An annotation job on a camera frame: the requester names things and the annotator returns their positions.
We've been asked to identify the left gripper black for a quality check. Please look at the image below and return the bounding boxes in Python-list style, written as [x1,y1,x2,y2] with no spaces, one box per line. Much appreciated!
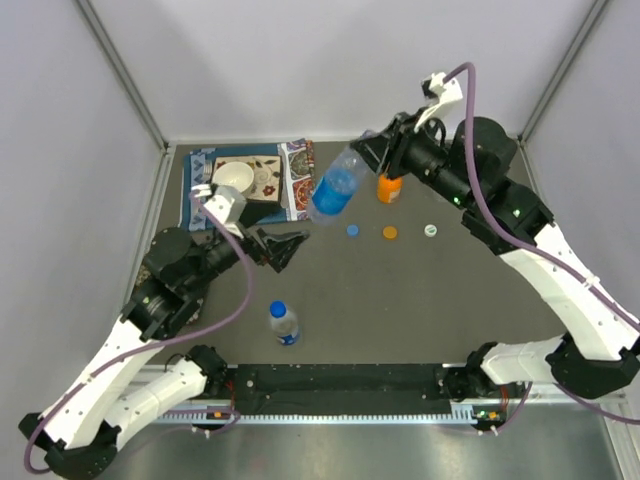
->
[184,198,309,294]

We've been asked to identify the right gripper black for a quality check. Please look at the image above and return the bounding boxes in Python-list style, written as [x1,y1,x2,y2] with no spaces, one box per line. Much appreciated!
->
[351,107,472,211]

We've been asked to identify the orange juice bottle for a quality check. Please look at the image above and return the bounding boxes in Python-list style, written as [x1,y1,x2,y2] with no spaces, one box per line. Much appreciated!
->
[376,174,403,204]

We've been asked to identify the blue liquid bottle blue cap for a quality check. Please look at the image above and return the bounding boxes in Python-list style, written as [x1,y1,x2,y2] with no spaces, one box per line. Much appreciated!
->
[307,145,373,226]

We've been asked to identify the orange bottle cap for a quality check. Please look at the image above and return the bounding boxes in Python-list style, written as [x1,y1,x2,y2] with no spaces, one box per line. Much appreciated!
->
[382,226,398,240]

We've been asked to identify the clear water bottle blue cap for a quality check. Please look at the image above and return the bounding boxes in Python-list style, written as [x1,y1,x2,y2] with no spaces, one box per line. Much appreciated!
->
[269,301,300,346]

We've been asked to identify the white green bottle cap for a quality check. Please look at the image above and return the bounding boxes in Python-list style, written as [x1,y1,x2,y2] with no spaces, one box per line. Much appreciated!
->
[424,224,438,238]

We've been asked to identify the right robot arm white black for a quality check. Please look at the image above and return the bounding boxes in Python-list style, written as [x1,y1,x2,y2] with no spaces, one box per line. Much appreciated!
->
[349,113,639,399]

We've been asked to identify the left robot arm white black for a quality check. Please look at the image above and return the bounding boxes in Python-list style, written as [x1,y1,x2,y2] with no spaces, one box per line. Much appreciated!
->
[19,225,310,479]

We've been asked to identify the square floral plate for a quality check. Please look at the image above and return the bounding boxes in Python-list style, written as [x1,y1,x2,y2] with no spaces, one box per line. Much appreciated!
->
[213,155,282,204]

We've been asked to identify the white ceramic bowl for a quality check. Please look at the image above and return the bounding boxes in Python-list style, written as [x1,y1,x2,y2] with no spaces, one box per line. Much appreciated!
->
[212,161,255,195]

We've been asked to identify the blue patterned placemat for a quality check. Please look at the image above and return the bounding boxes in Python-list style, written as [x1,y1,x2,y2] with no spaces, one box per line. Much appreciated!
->
[179,139,315,232]

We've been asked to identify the silver fork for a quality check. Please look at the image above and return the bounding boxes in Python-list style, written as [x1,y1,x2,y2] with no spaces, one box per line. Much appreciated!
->
[190,155,214,190]

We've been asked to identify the dark floral coaster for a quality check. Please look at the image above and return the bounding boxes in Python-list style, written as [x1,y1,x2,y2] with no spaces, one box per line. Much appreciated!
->
[128,265,204,339]

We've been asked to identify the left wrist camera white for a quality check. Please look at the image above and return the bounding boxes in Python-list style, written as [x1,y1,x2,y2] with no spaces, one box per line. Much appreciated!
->
[189,184,247,239]

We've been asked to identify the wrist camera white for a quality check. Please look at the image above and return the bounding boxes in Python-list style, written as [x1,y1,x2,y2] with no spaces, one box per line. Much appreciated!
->
[189,184,247,239]
[414,72,463,132]

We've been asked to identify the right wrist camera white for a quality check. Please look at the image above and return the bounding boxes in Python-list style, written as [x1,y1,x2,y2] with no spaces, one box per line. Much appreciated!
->
[414,72,463,132]

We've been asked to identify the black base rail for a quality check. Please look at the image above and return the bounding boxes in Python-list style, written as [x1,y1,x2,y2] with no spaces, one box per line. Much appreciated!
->
[227,363,468,416]

